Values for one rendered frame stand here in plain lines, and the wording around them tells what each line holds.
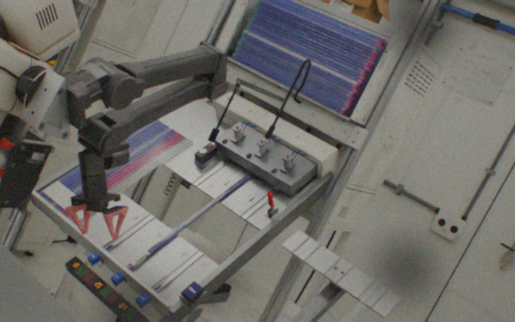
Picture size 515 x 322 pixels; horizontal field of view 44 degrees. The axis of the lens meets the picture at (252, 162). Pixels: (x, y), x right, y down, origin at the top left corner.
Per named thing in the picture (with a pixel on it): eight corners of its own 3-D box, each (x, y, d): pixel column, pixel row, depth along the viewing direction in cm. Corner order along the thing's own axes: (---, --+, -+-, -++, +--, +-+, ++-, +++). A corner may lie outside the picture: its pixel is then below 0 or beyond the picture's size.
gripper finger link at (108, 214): (110, 232, 153) (105, 194, 151) (132, 236, 149) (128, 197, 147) (88, 241, 147) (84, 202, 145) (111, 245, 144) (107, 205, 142)
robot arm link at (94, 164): (71, 149, 145) (89, 151, 142) (94, 143, 150) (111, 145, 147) (75, 179, 146) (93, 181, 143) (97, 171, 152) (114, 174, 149)
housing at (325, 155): (321, 192, 212) (323, 161, 203) (217, 130, 237) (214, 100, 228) (335, 180, 216) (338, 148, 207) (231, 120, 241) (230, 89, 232)
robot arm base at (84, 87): (36, 70, 126) (77, 95, 121) (68, 54, 131) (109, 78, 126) (41, 106, 132) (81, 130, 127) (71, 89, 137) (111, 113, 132)
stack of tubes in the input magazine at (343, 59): (344, 115, 202) (383, 37, 199) (229, 57, 228) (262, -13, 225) (358, 122, 213) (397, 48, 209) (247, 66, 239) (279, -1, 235)
